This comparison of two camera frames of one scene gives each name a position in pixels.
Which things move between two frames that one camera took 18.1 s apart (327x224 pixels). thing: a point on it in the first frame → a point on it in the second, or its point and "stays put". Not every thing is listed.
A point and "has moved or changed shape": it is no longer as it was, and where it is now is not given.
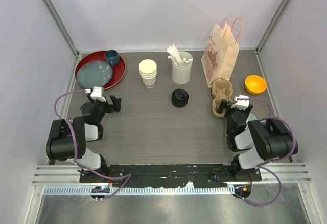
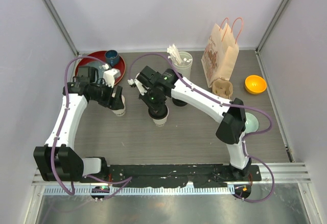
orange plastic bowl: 255,84 stays put
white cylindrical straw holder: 181,73 stays put
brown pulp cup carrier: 222,89 stays put
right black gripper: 225,104 → 144,98
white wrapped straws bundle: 174,54 stays put
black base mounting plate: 164,176 stays put
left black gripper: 109,109 → 114,103
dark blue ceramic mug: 112,57 stays put
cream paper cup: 147,69 has moved or changed shape
